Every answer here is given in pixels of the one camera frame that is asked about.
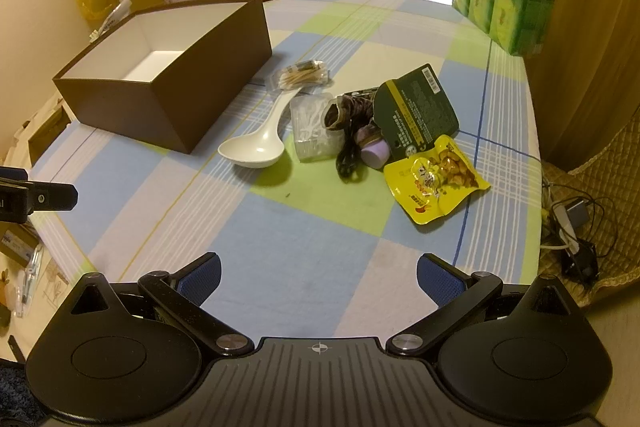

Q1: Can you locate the yellow snack packet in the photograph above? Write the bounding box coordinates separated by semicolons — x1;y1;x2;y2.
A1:
383;134;490;225

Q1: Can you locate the white plastic soup spoon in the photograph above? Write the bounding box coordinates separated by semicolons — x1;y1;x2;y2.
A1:
217;88;300;169

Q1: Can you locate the black cable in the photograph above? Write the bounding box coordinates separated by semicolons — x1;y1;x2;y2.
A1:
335;116;369;183

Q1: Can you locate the dark green snack pouch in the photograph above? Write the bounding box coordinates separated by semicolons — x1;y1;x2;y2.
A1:
373;64;460;160

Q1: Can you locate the clear floss pick bag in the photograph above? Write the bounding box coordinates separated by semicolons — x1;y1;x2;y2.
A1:
290;94;345;162

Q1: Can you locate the brown hair scrunchie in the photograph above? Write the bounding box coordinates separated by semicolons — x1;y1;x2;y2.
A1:
323;94;373;130

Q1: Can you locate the cotton swab packet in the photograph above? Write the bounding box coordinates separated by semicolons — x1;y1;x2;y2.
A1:
266;60;331;91

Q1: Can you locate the tiger stripe hair claw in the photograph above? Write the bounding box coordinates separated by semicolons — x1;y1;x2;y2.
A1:
335;88;378;118

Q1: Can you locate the checkered tablecloth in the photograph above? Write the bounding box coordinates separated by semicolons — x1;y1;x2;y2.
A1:
32;0;541;339

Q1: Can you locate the brown cardboard storage box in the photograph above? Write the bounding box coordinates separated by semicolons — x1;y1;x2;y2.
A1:
53;0;272;154

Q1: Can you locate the quilted beige cushion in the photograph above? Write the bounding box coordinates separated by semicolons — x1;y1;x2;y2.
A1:
538;114;639;307

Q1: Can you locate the power strip with cables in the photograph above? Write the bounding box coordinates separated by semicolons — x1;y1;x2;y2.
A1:
541;181;620;288

